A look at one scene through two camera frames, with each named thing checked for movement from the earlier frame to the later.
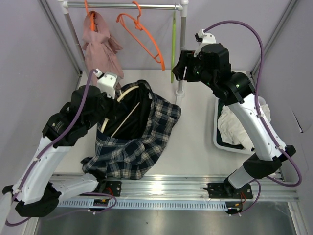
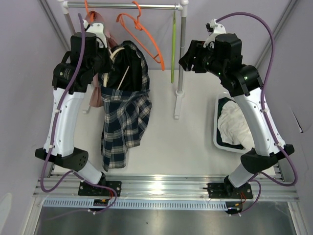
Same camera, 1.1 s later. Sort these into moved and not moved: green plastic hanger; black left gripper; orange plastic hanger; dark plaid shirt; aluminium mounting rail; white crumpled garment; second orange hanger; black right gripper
Moved: black right gripper; black left gripper; dark plaid shirt
Not moved: aluminium mounting rail; white crumpled garment; orange plastic hanger; green plastic hanger; second orange hanger
